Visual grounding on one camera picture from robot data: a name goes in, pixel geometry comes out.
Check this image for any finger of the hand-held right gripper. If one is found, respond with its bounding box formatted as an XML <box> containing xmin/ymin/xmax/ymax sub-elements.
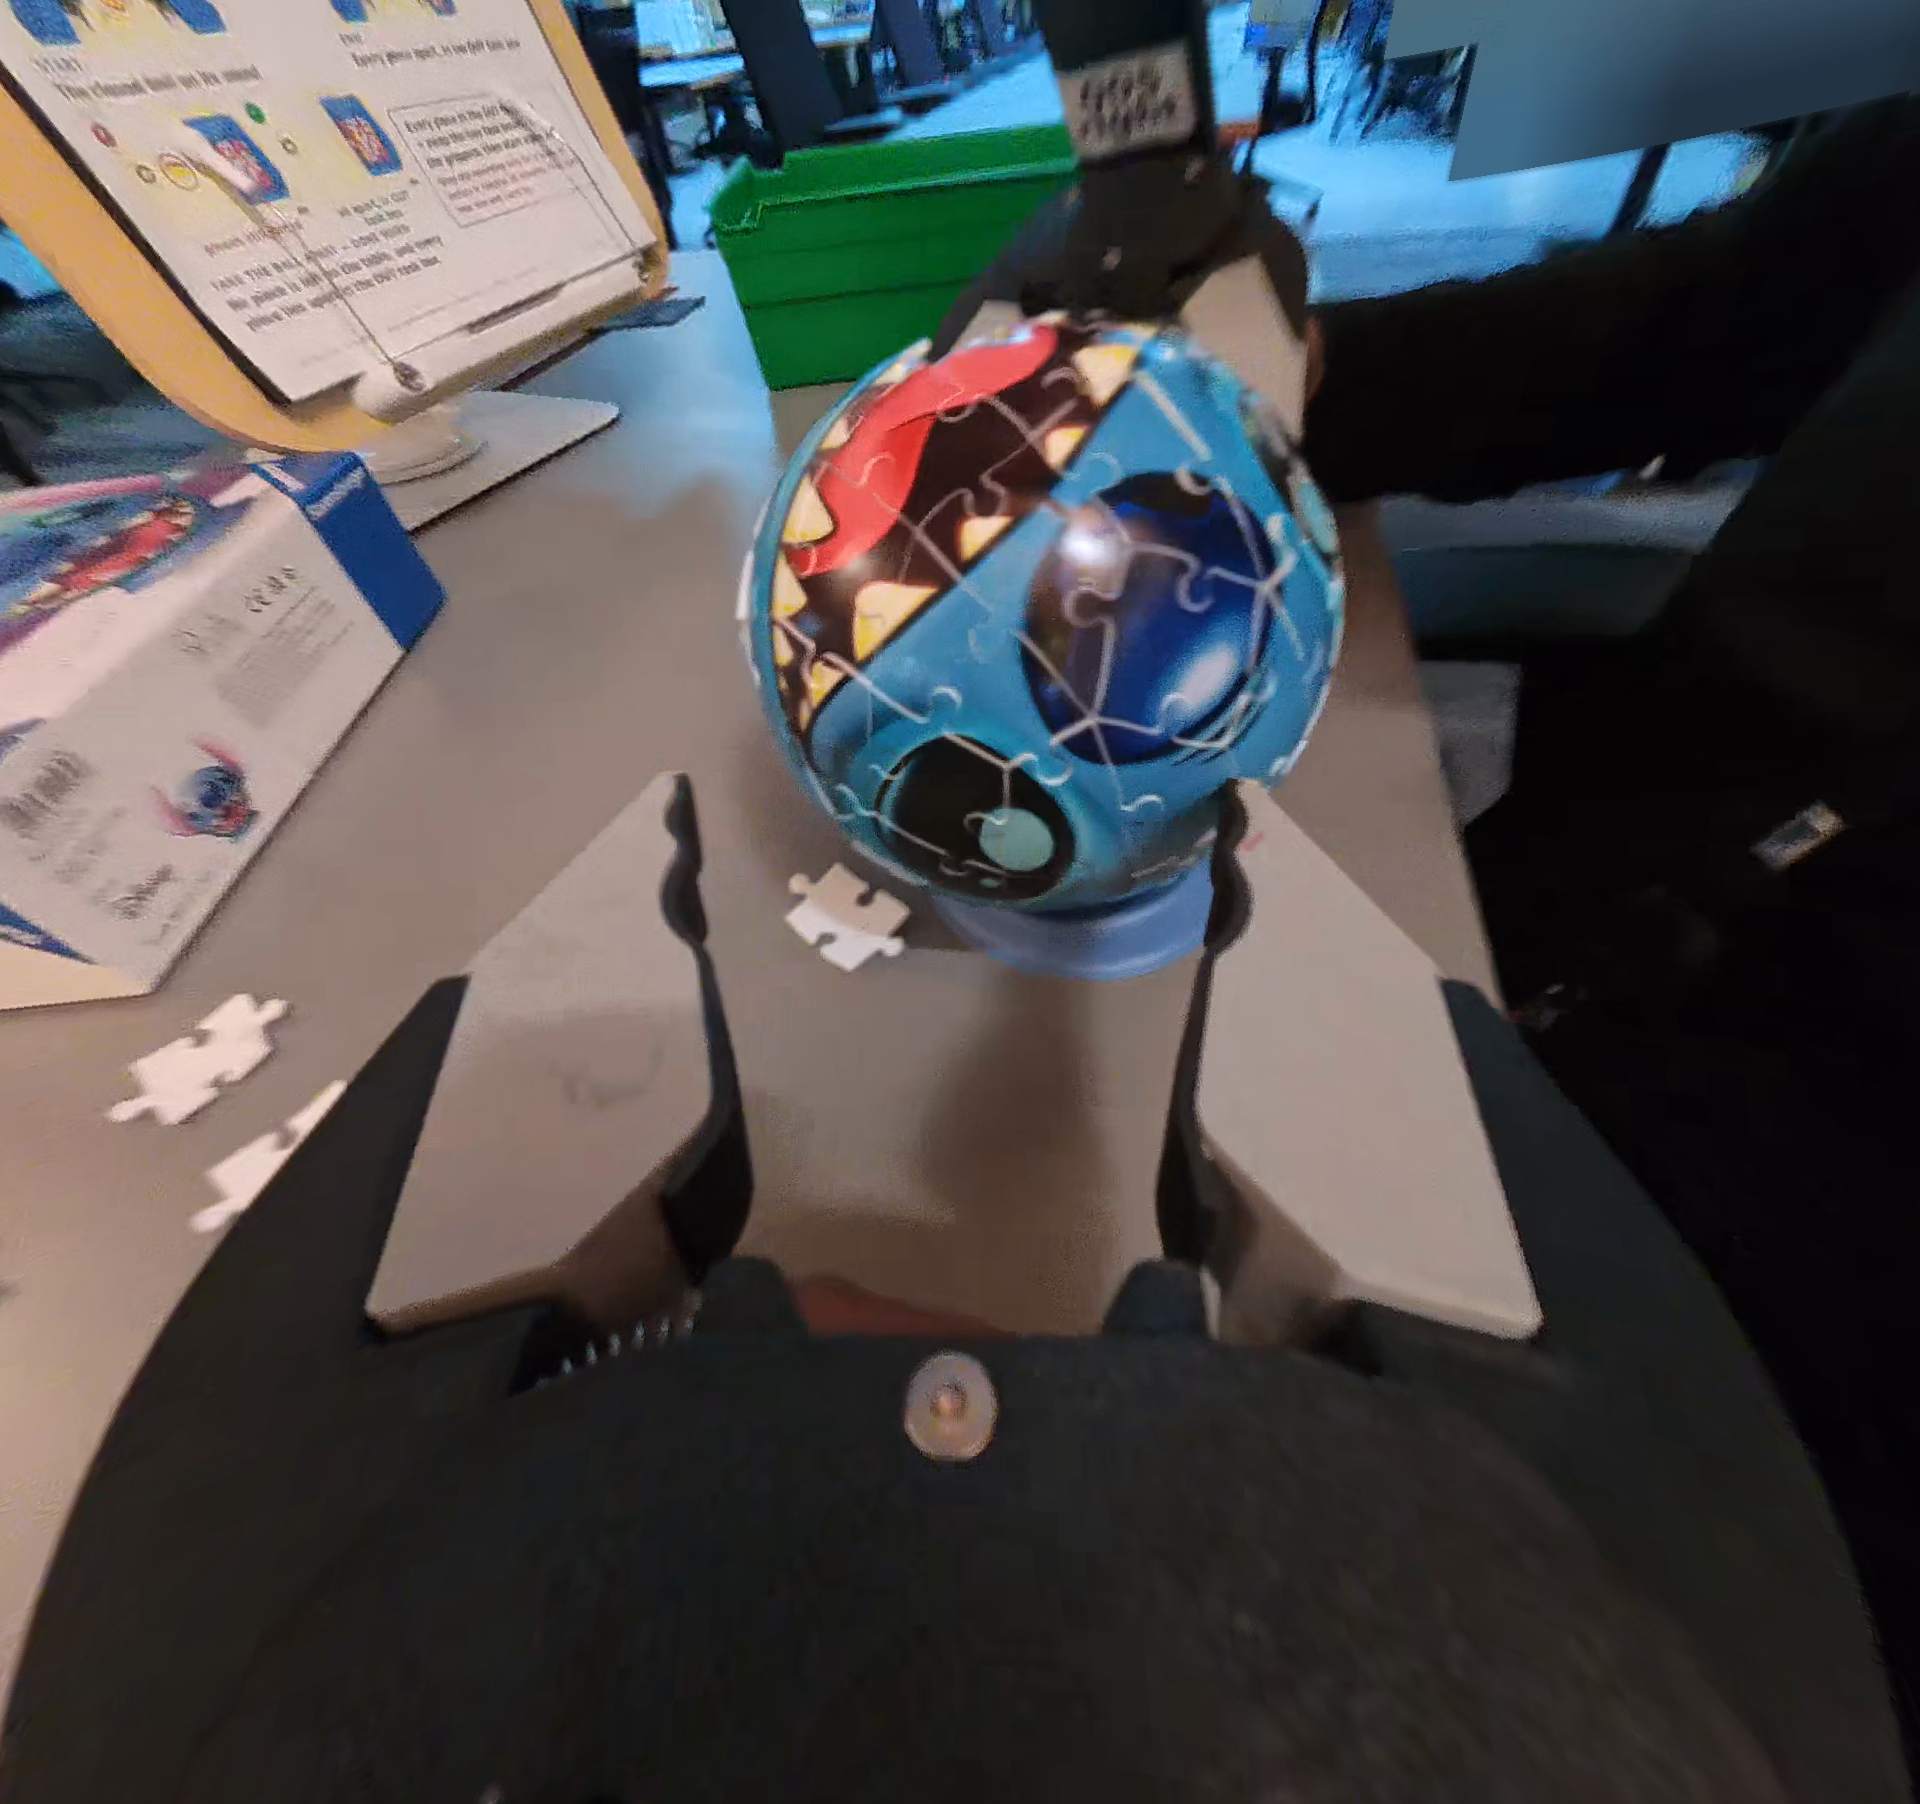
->
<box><xmin>930</xmin><ymin>203</ymin><xmax>1079</xmax><ymax>347</ymax></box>
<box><xmin>1183</xmin><ymin>215</ymin><xmax>1313</xmax><ymax>438</ymax></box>

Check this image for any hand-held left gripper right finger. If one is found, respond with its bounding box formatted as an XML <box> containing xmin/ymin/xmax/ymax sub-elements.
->
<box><xmin>1155</xmin><ymin>784</ymin><xmax>1546</xmax><ymax>1341</ymax></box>

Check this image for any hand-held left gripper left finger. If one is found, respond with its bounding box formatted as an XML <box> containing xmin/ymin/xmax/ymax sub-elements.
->
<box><xmin>364</xmin><ymin>771</ymin><xmax>755</xmax><ymax>1339</ymax></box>

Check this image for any printed instruction sheet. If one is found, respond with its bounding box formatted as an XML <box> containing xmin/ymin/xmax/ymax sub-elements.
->
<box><xmin>0</xmin><ymin>0</ymin><xmax>662</xmax><ymax>403</ymax></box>

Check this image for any blue round ball stand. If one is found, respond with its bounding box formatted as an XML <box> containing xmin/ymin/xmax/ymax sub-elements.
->
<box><xmin>937</xmin><ymin>867</ymin><xmax>1220</xmax><ymax>982</ymax></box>

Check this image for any cartoon puzzle box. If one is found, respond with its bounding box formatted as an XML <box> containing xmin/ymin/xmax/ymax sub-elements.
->
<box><xmin>0</xmin><ymin>451</ymin><xmax>446</xmax><ymax>1009</ymax></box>

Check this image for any office desk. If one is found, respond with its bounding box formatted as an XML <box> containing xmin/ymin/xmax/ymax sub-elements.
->
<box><xmin>637</xmin><ymin>16</ymin><xmax>879</xmax><ymax>100</ymax></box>

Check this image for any blue cartoon puzzle ball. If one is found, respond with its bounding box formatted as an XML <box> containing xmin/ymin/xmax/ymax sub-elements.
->
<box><xmin>741</xmin><ymin>307</ymin><xmax>1347</xmax><ymax>918</ymax></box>

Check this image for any green plastic bin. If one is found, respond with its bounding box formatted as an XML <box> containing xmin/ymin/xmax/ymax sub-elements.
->
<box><xmin>708</xmin><ymin>124</ymin><xmax>1085</xmax><ymax>390</ymax></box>

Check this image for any black office chair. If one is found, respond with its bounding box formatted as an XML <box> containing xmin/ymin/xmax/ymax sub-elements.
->
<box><xmin>866</xmin><ymin>0</ymin><xmax>969</xmax><ymax>86</ymax></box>
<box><xmin>705</xmin><ymin>0</ymin><xmax>902</xmax><ymax>161</ymax></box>

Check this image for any white puzzle piece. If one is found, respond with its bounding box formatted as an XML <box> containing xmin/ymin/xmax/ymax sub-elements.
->
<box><xmin>190</xmin><ymin>1078</ymin><xmax>348</xmax><ymax>1232</ymax></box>
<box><xmin>105</xmin><ymin>993</ymin><xmax>291</xmax><ymax>1128</ymax></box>
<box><xmin>785</xmin><ymin>867</ymin><xmax>914</xmax><ymax>972</ymax></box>

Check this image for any person's right forearm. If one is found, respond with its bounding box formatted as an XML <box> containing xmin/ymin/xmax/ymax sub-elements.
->
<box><xmin>1303</xmin><ymin>94</ymin><xmax>1920</xmax><ymax>506</ymax></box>

